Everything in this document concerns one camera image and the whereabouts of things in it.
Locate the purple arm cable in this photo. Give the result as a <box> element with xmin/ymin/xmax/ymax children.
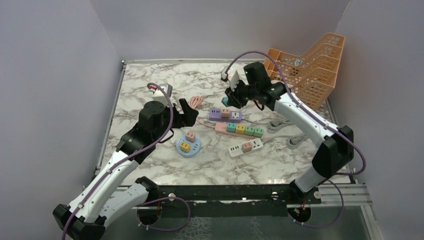
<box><xmin>223</xmin><ymin>50</ymin><xmax>367</xmax><ymax>230</ymax></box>
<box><xmin>61</xmin><ymin>82</ymin><xmax>191</xmax><ymax>240</ymax></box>

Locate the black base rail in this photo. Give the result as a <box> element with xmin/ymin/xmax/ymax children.
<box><xmin>135</xmin><ymin>176</ymin><xmax>322</xmax><ymax>218</ymax></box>

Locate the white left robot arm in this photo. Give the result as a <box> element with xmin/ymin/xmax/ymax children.
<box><xmin>53</xmin><ymin>98</ymin><xmax>199</xmax><ymax>240</ymax></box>

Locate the yellow plug adapter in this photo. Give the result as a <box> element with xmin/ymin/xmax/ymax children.
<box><xmin>179</xmin><ymin>141</ymin><xmax>191</xmax><ymax>153</ymax></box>
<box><xmin>234</xmin><ymin>124</ymin><xmax>246</xmax><ymax>135</ymax></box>

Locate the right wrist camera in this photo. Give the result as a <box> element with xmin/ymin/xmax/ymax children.
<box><xmin>220</xmin><ymin>66</ymin><xmax>241</xmax><ymax>92</ymax></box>

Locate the white power strip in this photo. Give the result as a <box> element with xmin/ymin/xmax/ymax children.
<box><xmin>228</xmin><ymin>138</ymin><xmax>264</xmax><ymax>158</ymax></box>

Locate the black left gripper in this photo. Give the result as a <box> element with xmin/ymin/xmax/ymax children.
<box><xmin>153</xmin><ymin>98</ymin><xmax>199</xmax><ymax>142</ymax></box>

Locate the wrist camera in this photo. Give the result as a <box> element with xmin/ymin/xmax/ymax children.
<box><xmin>220</xmin><ymin>66</ymin><xmax>241</xmax><ymax>92</ymax></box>
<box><xmin>149</xmin><ymin>83</ymin><xmax>173</xmax><ymax>106</ymax></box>

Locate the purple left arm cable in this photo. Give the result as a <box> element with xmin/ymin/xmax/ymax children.
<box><xmin>61</xmin><ymin>82</ymin><xmax>191</xmax><ymax>240</ymax></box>

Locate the pink power strip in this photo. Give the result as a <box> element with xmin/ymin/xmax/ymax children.
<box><xmin>214</xmin><ymin>122</ymin><xmax>265</xmax><ymax>139</ymax></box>

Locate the grey cable of white strip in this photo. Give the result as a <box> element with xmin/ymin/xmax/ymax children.
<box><xmin>262</xmin><ymin>133</ymin><xmax>309</xmax><ymax>149</ymax></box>

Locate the round blue power socket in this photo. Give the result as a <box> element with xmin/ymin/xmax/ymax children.
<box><xmin>175</xmin><ymin>135</ymin><xmax>201</xmax><ymax>158</ymax></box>

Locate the pink cable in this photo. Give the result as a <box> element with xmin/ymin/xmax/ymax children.
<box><xmin>188</xmin><ymin>96</ymin><xmax>217</xmax><ymax>130</ymax></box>

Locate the green plug adapter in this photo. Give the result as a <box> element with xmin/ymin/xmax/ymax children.
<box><xmin>244</xmin><ymin>126</ymin><xmax>255</xmax><ymax>136</ymax></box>
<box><xmin>253</xmin><ymin>127</ymin><xmax>264</xmax><ymax>138</ymax></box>

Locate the dark teal plug adapter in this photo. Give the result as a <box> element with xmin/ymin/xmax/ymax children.
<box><xmin>226</xmin><ymin>122</ymin><xmax>237</xmax><ymax>133</ymax></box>

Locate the pink plug adapter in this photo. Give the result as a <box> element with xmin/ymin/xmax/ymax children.
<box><xmin>185</xmin><ymin>131</ymin><xmax>196</xmax><ymax>143</ymax></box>
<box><xmin>241</xmin><ymin>141</ymin><xmax>253</xmax><ymax>153</ymax></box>
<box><xmin>220</xmin><ymin>108</ymin><xmax>231</xmax><ymax>119</ymax></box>

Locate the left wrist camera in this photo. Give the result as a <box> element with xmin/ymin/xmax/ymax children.
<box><xmin>149</xmin><ymin>83</ymin><xmax>173</xmax><ymax>106</ymax></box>

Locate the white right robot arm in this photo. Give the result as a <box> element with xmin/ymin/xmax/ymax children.
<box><xmin>225</xmin><ymin>62</ymin><xmax>354</xmax><ymax>204</ymax></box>

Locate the purple power strip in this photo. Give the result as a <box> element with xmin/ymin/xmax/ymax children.
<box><xmin>208</xmin><ymin>108</ymin><xmax>243</xmax><ymax>123</ymax></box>

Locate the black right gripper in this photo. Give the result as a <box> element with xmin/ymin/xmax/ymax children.
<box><xmin>225</xmin><ymin>77</ymin><xmax>259</xmax><ymax>108</ymax></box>

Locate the yellow plug adapter front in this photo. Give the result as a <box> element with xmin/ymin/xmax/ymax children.
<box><xmin>179</xmin><ymin>141</ymin><xmax>191</xmax><ymax>153</ymax></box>

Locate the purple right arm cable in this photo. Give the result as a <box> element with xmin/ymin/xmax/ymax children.
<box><xmin>223</xmin><ymin>50</ymin><xmax>367</xmax><ymax>230</ymax></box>

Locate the orange plastic file rack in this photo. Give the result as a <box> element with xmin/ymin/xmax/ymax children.
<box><xmin>263</xmin><ymin>32</ymin><xmax>346</xmax><ymax>111</ymax></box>

